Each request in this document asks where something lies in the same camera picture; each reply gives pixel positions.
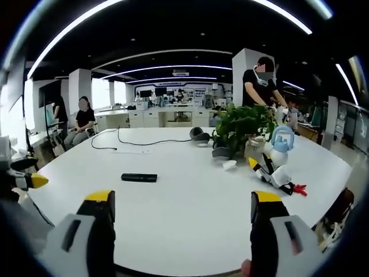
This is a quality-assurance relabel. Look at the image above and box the blue and white water bottle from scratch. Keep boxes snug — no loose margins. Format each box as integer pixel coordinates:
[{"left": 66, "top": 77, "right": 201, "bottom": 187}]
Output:
[{"left": 269, "top": 126, "right": 296, "bottom": 167}]

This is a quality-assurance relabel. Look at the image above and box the spare hand-held gripper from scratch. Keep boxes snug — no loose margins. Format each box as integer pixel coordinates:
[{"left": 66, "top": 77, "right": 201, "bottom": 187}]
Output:
[{"left": 247, "top": 157, "right": 308, "bottom": 197}]

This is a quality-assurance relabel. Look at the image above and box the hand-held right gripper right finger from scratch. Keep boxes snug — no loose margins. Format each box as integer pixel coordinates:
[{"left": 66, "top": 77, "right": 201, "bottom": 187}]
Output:
[{"left": 249, "top": 190, "right": 326, "bottom": 277}]

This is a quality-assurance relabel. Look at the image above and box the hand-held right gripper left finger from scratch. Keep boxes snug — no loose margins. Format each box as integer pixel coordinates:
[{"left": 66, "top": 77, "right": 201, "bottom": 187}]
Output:
[{"left": 40, "top": 190, "right": 117, "bottom": 277}]

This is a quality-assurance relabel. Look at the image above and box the black screen on stand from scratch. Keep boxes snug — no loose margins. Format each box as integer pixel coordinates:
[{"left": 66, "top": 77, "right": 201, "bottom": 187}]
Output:
[{"left": 38, "top": 81, "right": 63, "bottom": 151}]

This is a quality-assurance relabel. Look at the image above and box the dark office chair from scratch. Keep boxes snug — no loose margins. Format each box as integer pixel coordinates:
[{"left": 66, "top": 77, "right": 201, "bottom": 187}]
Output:
[{"left": 314, "top": 187, "right": 356, "bottom": 252}]

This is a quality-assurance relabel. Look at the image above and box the black cable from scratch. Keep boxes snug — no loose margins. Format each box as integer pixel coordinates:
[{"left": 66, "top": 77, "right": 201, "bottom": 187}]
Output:
[{"left": 91, "top": 125, "right": 193, "bottom": 151}]

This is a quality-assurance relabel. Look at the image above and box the white counter row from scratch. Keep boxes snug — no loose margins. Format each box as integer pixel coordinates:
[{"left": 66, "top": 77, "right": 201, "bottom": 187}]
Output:
[{"left": 95, "top": 106, "right": 220, "bottom": 129}]

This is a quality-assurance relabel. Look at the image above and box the black remote control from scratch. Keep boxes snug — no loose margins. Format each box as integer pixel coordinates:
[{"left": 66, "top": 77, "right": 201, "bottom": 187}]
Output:
[{"left": 121, "top": 173, "right": 159, "bottom": 184}]

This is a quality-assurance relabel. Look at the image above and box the green plant in glass jar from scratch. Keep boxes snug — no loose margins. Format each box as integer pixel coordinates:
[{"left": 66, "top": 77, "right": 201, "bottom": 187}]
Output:
[{"left": 212, "top": 103, "right": 280, "bottom": 159}]

